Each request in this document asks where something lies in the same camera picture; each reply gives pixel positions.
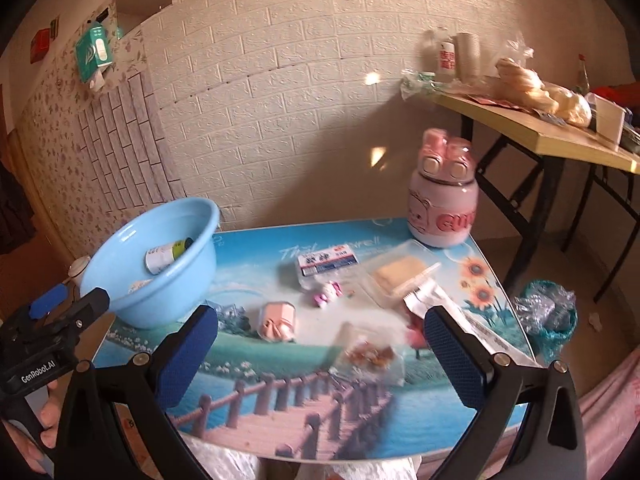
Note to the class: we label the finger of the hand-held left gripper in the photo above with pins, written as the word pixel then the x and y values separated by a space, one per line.
pixel 47 302
pixel 90 304

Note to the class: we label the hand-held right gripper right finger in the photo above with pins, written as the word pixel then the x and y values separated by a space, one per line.
pixel 455 360

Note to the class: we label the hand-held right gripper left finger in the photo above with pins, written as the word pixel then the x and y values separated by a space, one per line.
pixel 187 355

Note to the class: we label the light blue plastic basin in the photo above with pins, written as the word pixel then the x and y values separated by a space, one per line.
pixel 150 305

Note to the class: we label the wooden stick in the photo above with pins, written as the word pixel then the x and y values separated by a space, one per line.
pixel 431 296

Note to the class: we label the clear snack packet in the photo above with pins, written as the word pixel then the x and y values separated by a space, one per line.
pixel 370 352

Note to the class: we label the small white bottle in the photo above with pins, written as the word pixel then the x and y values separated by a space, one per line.
pixel 162 258

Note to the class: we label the clear toothpick box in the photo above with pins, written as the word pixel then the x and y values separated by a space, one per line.
pixel 400 271

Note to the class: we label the white pink cat figurine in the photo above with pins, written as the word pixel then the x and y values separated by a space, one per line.
pixel 327 294

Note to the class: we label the labelled clear plastic box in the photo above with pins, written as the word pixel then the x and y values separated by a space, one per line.
pixel 327 260

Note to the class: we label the person's left hand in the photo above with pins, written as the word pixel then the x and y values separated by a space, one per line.
pixel 47 412

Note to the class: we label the small white round object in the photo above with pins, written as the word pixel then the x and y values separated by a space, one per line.
pixel 79 267

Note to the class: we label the bin with plastic liner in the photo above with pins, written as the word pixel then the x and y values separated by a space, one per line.
pixel 545 310

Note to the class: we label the white patterned cloth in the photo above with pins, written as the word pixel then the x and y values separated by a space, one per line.
pixel 225 465

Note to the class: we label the crumpled white tissue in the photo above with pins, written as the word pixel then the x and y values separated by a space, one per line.
pixel 596 321

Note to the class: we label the pink bunny water bottle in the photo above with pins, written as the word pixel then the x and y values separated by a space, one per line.
pixel 440 210

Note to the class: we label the pink blanket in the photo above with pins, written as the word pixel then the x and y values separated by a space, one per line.
pixel 610 410

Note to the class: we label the yellow folding side table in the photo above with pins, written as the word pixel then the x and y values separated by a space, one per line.
pixel 550 140

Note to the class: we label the green tissue pack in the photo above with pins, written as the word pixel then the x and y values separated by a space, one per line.
pixel 92 52

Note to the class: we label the bagged bread loaf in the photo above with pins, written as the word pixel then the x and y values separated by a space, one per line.
pixel 522 82
pixel 570 105

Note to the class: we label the green plastic bag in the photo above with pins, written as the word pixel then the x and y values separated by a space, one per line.
pixel 417 82

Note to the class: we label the white paper box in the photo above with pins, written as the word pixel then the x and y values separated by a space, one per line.
pixel 607 120

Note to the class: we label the red label plastic bottle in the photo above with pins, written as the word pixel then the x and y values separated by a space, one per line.
pixel 446 60

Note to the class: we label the paper roll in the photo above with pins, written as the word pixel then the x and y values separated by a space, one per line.
pixel 467 57

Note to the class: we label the glass sauce bottle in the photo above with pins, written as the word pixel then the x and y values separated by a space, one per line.
pixel 581 77

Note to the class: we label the red cloth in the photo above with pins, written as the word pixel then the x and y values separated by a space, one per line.
pixel 617 94

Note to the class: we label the red wall box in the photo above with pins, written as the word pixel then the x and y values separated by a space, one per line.
pixel 41 46

